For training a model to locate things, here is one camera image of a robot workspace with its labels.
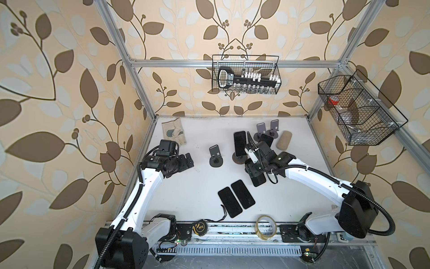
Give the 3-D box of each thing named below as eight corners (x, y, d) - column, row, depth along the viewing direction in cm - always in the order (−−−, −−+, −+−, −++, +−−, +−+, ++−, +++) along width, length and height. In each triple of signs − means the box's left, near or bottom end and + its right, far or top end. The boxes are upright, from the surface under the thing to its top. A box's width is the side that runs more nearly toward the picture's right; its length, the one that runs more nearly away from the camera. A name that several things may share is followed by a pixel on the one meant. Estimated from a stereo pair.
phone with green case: (244, 210, 84) (245, 209, 82) (230, 185, 92) (230, 183, 90) (255, 204, 86) (255, 203, 84) (240, 180, 94) (240, 178, 92)
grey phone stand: (253, 141, 109) (256, 131, 102) (252, 132, 115) (254, 122, 107) (264, 141, 109) (267, 131, 102) (262, 132, 115) (265, 122, 107)
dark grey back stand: (212, 169, 98) (211, 159, 88) (207, 160, 102) (205, 149, 92) (223, 164, 100) (223, 153, 90) (217, 155, 104) (217, 144, 94)
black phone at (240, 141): (233, 159, 99) (235, 143, 86) (232, 147, 105) (234, 129, 92) (243, 159, 99) (247, 143, 86) (242, 147, 105) (245, 129, 92)
